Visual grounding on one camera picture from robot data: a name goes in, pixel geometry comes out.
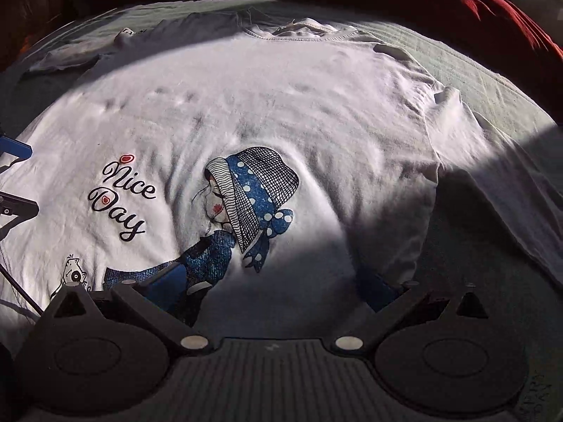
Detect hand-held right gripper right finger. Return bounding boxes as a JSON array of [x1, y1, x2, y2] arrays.
[[332, 268, 491, 356]]

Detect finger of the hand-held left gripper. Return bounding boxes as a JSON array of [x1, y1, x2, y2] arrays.
[[0, 191, 39, 240], [0, 136, 32, 160]]

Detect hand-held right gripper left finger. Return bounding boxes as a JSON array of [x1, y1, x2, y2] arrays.
[[42, 264, 213, 356]]

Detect white printed t-shirt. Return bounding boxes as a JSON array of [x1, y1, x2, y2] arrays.
[[0, 17, 563, 348]]

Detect green plaid bed sheet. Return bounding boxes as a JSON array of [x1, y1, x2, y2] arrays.
[[0, 0, 563, 418]]

